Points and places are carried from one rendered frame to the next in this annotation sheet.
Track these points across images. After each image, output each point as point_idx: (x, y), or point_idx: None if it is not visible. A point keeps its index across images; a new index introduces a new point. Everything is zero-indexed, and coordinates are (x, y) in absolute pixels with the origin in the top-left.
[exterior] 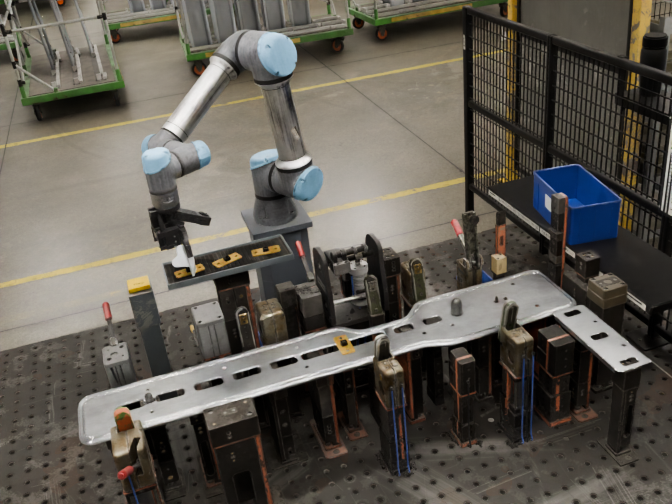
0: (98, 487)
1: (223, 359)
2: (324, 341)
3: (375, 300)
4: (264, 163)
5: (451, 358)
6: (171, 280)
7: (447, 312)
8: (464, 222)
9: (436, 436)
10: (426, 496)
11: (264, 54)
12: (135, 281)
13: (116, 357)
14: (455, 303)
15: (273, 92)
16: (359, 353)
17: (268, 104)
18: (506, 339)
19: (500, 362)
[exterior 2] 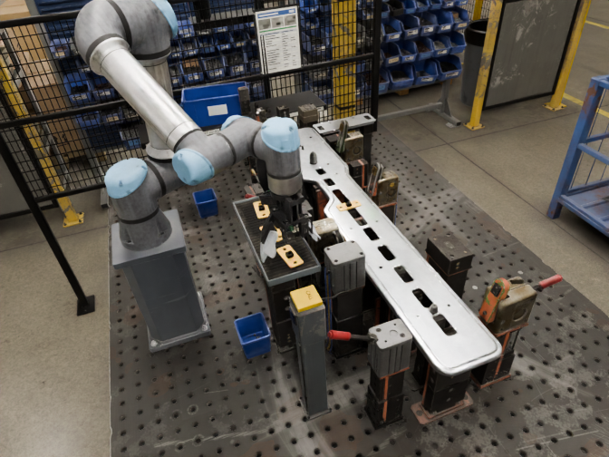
0: (437, 447)
1: (369, 268)
2: (343, 215)
3: None
4: (146, 171)
5: (355, 170)
6: (306, 267)
7: (312, 165)
8: (264, 116)
9: None
10: (409, 234)
11: (169, 10)
12: (303, 299)
13: (399, 329)
14: (315, 153)
15: (166, 63)
16: (359, 199)
17: (162, 82)
18: (352, 142)
19: (347, 163)
